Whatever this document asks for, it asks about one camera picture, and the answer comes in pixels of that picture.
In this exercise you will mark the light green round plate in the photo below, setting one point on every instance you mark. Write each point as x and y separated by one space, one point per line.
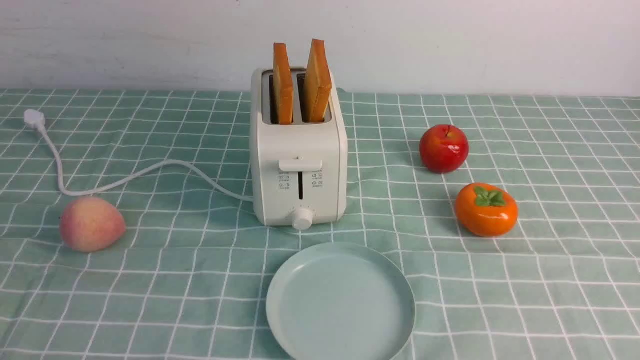
340 301

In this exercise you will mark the white two-slot toaster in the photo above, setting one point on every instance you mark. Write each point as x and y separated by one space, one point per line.
299 170

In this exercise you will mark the toasted bread slice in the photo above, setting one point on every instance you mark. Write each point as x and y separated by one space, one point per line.
317 84
283 89

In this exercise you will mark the pink peach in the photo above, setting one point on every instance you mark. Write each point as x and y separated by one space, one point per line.
90 223

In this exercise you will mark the orange persimmon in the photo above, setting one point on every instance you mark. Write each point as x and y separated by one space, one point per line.
486 210

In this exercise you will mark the green checkered tablecloth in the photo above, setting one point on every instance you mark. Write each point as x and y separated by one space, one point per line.
189 278

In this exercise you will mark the red apple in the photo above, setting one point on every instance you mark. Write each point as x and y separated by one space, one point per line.
443 148

